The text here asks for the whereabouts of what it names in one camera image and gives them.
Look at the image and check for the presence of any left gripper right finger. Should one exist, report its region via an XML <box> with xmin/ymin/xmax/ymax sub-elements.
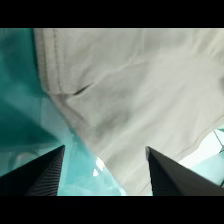
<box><xmin>145</xmin><ymin>145</ymin><xmax>224</xmax><ymax>197</ymax></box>

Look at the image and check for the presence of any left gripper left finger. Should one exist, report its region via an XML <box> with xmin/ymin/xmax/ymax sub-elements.
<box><xmin>0</xmin><ymin>144</ymin><xmax>66</xmax><ymax>197</ymax></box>

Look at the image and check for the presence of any white T-shirt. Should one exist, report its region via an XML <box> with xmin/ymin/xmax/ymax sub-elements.
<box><xmin>33</xmin><ymin>27</ymin><xmax>224</xmax><ymax>197</ymax></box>

